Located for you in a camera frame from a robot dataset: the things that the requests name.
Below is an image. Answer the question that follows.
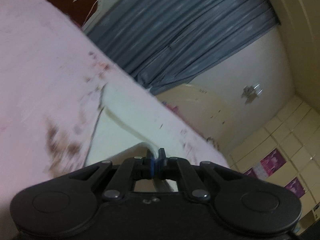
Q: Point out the purple poster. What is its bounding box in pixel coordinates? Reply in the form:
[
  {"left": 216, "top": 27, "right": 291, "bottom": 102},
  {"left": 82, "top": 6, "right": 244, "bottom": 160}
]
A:
[
  {"left": 260, "top": 148, "right": 286, "bottom": 177},
  {"left": 285, "top": 177, "right": 305, "bottom": 198}
]

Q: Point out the pink floral bed sheet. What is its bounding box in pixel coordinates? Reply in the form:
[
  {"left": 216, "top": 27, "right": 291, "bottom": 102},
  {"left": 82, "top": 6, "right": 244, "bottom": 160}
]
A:
[{"left": 1, "top": 0, "right": 227, "bottom": 239}]

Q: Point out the white hanging charger cable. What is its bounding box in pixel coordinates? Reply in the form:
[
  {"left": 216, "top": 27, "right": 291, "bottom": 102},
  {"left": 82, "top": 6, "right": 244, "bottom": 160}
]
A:
[{"left": 85, "top": 0, "right": 101, "bottom": 25}]

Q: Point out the purple poster lower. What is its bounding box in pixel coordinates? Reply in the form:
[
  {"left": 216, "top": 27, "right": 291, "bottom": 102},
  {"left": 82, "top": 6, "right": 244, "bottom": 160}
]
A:
[{"left": 285, "top": 177, "right": 305, "bottom": 198}]

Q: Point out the cream round headboard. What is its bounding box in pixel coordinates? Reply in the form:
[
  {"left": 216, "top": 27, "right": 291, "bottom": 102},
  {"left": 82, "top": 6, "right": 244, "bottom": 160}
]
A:
[{"left": 156, "top": 84, "right": 238, "bottom": 154}]

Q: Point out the purple poster upper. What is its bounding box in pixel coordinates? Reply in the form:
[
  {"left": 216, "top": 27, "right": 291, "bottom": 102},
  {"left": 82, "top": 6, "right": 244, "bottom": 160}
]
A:
[{"left": 260, "top": 148, "right": 286, "bottom": 177}]

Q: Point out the blue grey window curtain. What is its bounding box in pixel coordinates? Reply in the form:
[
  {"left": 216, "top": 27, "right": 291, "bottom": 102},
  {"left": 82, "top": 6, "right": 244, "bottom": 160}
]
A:
[{"left": 88, "top": 0, "right": 279, "bottom": 95}]

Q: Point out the cream panelled wardrobe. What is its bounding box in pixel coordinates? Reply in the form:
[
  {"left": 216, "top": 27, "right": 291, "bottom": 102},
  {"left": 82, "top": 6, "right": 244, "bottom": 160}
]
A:
[{"left": 228, "top": 94, "right": 320, "bottom": 235}]

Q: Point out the pale green knitted sweater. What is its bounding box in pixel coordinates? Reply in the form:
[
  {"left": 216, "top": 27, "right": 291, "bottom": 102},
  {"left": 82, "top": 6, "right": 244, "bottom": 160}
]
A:
[{"left": 83, "top": 84, "right": 181, "bottom": 193}]

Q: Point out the wall lamp with glass shades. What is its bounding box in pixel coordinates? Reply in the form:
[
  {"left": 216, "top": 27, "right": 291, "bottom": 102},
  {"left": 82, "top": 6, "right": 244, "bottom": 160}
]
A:
[{"left": 241, "top": 84, "right": 263, "bottom": 105}]

